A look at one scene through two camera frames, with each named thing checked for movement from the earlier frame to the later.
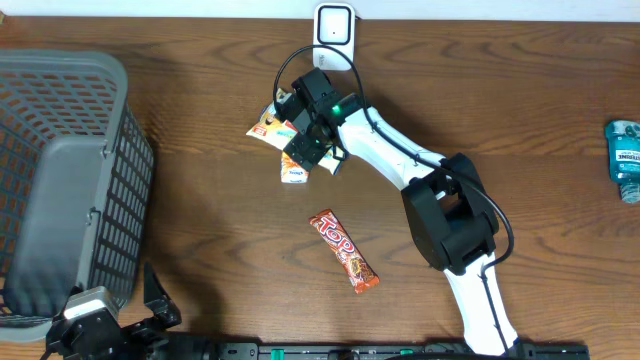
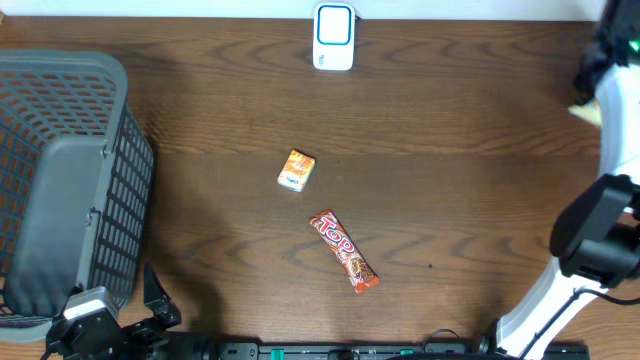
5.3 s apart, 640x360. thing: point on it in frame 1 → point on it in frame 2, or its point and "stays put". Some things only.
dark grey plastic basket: (77, 179) stays put
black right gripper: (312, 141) → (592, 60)
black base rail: (523, 350) stays put
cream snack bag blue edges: (272, 127) → (589, 111)
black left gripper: (165, 315) stays put
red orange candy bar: (357, 271) stays put
